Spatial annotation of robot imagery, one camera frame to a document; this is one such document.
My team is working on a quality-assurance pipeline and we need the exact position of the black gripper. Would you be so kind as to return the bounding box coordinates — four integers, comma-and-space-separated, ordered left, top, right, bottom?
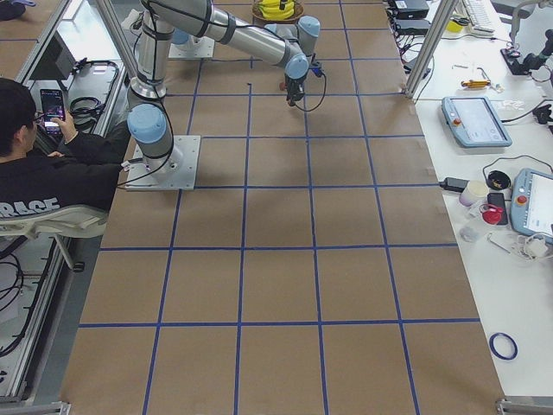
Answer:
284, 76, 306, 106

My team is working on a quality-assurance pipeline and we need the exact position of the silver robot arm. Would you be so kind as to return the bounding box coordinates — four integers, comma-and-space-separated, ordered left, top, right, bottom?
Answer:
122, 1, 324, 190

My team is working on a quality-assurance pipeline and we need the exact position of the wicker fruit basket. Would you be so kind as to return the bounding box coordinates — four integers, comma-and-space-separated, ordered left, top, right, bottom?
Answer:
252, 0, 304, 22

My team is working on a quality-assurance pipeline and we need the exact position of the yellow banana bunch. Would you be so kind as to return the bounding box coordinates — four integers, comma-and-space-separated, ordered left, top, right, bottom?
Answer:
257, 0, 295, 21

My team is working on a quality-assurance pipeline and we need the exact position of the black power adapter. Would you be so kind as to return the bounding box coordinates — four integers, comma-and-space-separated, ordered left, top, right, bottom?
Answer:
439, 177, 468, 193

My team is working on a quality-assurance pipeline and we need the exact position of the blue teach pendant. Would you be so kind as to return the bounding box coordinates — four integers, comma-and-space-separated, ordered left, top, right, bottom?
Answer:
510, 169, 552, 245
441, 96, 512, 148

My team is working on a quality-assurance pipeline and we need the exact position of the white paper cup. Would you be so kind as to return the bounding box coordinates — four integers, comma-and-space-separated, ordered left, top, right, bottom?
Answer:
459, 180, 489, 208

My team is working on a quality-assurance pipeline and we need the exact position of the person in black jacket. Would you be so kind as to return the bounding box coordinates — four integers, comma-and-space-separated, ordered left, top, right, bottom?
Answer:
1, 78, 130, 218

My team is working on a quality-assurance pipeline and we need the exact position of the red round object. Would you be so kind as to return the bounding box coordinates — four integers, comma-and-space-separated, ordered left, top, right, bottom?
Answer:
480, 203, 508, 226

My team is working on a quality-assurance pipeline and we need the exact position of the black smartphone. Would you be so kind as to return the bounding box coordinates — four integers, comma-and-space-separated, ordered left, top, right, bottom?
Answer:
40, 89, 66, 137

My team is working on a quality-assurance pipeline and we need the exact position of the grey office chair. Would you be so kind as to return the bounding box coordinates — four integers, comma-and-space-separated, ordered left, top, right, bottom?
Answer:
1, 205, 108, 272

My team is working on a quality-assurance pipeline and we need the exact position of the blue tape roll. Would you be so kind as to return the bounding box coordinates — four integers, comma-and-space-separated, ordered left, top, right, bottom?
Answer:
488, 332, 518, 361

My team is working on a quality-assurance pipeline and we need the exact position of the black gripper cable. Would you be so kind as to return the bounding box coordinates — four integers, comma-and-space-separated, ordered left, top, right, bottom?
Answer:
296, 71, 328, 113

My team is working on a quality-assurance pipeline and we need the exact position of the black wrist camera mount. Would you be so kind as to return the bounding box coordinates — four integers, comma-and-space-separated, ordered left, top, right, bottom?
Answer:
309, 61, 325, 78

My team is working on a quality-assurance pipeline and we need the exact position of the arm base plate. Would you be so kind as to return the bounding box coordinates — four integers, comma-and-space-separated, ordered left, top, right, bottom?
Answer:
168, 36, 215, 60
122, 135, 200, 191

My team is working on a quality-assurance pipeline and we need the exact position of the aluminium frame post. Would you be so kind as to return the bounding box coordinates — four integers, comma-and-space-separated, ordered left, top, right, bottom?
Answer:
404, 0, 458, 99

